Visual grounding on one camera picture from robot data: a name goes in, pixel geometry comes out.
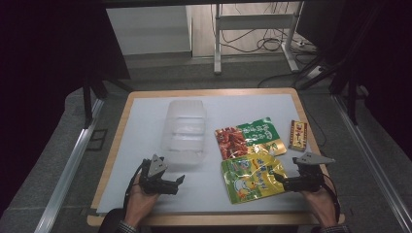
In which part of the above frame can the white table mat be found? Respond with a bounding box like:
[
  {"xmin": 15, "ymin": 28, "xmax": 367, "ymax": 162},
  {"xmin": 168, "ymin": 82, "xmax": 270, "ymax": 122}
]
[{"xmin": 95, "ymin": 93, "xmax": 315, "ymax": 216}]

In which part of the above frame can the aluminium floor rail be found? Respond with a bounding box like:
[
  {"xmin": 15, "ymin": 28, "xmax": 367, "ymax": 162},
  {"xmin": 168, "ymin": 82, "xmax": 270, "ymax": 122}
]
[
  {"xmin": 332, "ymin": 94, "xmax": 412, "ymax": 233},
  {"xmin": 33, "ymin": 98, "xmax": 105, "ymax": 233}
]

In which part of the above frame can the black floor plate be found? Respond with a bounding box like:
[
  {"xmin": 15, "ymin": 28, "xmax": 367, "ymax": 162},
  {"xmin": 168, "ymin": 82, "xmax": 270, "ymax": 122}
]
[{"xmin": 86, "ymin": 128, "xmax": 109, "ymax": 152}]

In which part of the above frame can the right hand-held gripper black cable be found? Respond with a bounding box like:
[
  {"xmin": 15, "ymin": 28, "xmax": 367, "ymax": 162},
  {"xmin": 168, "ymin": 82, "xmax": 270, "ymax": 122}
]
[{"xmin": 321, "ymin": 174, "xmax": 342, "ymax": 225}]

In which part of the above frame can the clear plastic storage box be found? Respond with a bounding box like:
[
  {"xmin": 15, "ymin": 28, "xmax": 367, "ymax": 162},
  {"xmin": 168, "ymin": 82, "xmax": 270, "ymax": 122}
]
[{"xmin": 160, "ymin": 99, "xmax": 208, "ymax": 168}]

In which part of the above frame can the tangle of black floor cables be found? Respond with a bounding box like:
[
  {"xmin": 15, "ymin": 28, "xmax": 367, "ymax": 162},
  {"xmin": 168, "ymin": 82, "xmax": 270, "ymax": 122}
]
[{"xmin": 210, "ymin": 2, "xmax": 320, "ymax": 56}]

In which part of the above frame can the yellow and green snack packet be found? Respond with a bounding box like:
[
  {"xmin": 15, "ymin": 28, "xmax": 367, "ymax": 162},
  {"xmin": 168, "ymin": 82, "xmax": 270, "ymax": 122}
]
[{"xmin": 221, "ymin": 152, "xmax": 290, "ymax": 206}]

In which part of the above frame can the dark curtain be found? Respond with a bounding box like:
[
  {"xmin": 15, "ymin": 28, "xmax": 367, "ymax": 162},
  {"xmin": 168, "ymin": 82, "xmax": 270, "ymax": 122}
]
[
  {"xmin": 295, "ymin": 0, "xmax": 412, "ymax": 160},
  {"xmin": 0, "ymin": 0, "xmax": 131, "ymax": 216}
]

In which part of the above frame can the black metal stand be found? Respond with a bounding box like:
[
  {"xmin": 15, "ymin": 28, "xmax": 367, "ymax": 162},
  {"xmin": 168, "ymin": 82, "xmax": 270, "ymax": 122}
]
[
  {"xmin": 296, "ymin": 52, "xmax": 361, "ymax": 126},
  {"xmin": 82, "ymin": 73, "xmax": 134, "ymax": 128}
]

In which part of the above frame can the thin black floor cable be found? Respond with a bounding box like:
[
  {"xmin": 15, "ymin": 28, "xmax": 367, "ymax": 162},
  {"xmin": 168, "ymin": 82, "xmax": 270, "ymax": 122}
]
[{"xmin": 303, "ymin": 105, "xmax": 328, "ymax": 149}]

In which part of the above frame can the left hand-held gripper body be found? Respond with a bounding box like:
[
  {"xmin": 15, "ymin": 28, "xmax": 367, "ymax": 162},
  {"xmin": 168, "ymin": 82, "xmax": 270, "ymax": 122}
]
[{"xmin": 139, "ymin": 153, "xmax": 169, "ymax": 196}]

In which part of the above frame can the person's right hand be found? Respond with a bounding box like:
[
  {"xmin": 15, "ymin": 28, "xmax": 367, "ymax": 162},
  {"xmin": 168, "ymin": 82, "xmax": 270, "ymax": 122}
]
[{"xmin": 299, "ymin": 185, "xmax": 338, "ymax": 228}]

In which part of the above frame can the person's left hand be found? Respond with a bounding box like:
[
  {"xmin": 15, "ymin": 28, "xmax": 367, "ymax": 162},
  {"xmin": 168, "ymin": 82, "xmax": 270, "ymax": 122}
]
[{"xmin": 123, "ymin": 174, "xmax": 160, "ymax": 228}]

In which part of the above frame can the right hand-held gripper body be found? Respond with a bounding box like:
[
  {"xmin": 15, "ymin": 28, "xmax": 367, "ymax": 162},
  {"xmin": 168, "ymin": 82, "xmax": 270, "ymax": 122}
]
[{"xmin": 289, "ymin": 151, "xmax": 336, "ymax": 193}]

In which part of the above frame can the red and green snack packet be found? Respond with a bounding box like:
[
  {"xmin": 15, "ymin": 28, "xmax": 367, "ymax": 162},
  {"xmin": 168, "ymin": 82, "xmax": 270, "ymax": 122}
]
[{"xmin": 214, "ymin": 116, "xmax": 289, "ymax": 161}]

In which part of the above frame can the white panel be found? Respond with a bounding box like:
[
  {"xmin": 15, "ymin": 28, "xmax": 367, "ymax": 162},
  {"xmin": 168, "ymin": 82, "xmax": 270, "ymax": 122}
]
[{"xmin": 106, "ymin": 5, "xmax": 193, "ymax": 56}]

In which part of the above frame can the white power strip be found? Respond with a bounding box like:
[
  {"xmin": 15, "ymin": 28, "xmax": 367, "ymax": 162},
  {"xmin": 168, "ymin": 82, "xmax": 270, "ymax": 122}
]
[{"xmin": 305, "ymin": 65, "xmax": 326, "ymax": 81}]

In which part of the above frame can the black rounded object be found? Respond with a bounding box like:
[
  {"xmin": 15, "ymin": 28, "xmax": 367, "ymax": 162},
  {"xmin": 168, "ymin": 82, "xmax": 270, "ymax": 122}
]
[{"xmin": 98, "ymin": 208, "xmax": 126, "ymax": 233}]

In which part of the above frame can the white metal desk frame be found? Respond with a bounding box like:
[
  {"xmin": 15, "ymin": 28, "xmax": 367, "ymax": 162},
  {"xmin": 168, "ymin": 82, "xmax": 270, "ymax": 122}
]
[{"xmin": 213, "ymin": 2, "xmax": 304, "ymax": 76}]

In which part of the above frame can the left hand-held gripper black cable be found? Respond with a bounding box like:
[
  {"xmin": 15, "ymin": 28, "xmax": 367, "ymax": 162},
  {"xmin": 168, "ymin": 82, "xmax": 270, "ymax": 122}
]
[{"xmin": 122, "ymin": 160, "xmax": 146, "ymax": 212}]

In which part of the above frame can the hand-held gripper black cable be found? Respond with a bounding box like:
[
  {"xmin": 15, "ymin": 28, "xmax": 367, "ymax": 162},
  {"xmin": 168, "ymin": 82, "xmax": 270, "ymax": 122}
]
[
  {"xmin": 122, "ymin": 160, "xmax": 146, "ymax": 212},
  {"xmin": 321, "ymin": 174, "xmax": 342, "ymax": 225}
]

